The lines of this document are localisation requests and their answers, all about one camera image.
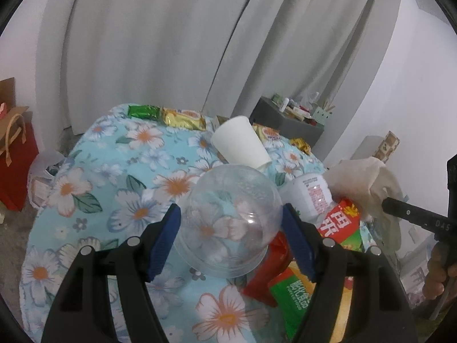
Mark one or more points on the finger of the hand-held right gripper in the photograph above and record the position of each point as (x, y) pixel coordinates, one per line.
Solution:
(410, 211)

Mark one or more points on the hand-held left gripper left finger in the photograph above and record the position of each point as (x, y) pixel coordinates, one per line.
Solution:
(164, 239)

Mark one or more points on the yellow biscuit packet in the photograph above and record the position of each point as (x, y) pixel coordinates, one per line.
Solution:
(268, 134)
(182, 118)

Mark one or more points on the green packet with white print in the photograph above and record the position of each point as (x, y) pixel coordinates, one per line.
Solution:
(289, 296)

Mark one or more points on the green snack packet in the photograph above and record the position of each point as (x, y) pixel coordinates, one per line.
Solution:
(142, 111)

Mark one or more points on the beige bag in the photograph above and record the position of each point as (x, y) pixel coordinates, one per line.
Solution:
(360, 178)

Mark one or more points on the red packet with yellow print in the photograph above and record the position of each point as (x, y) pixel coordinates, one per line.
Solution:
(339, 221)

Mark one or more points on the red paper bag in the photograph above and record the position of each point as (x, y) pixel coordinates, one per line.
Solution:
(18, 171)

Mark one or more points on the red wrapper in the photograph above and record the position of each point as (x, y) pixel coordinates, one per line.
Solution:
(266, 275)

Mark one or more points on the white paper cup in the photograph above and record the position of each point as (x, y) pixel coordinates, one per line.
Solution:
(237, 143)

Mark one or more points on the mint green pen holder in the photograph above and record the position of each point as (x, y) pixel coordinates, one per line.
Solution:
(321, 116)

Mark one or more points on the clear plastic dome lid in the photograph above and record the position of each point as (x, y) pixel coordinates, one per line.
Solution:
(228, 203)

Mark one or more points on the brown cardboard piece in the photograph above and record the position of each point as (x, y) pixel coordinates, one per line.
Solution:
(7, 93)

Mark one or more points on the patterned cardboard box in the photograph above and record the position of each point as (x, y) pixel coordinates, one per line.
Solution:
(391, 146)

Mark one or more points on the grey curtain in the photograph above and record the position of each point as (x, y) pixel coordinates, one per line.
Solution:
(142, 43)

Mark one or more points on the clear plastic bag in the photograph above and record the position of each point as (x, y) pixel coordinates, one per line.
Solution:
(309, 100)

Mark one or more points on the blue floral tablecloth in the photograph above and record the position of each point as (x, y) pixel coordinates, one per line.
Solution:
(117, 171)

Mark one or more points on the grey cabinet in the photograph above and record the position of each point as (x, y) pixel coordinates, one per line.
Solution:
(278, 121)

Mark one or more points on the person's right hand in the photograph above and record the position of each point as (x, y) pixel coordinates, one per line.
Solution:
(433, 275)

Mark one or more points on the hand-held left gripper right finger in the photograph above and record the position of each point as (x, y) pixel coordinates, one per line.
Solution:
(296, 243)

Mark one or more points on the white bottle with red label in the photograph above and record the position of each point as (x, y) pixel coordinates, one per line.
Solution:
(307, 189)

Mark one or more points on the gold crumpled wrapper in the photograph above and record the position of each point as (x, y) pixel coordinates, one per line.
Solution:
(301, 145)

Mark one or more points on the white plastic bag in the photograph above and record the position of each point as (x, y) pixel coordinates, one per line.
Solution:
(43, 164)

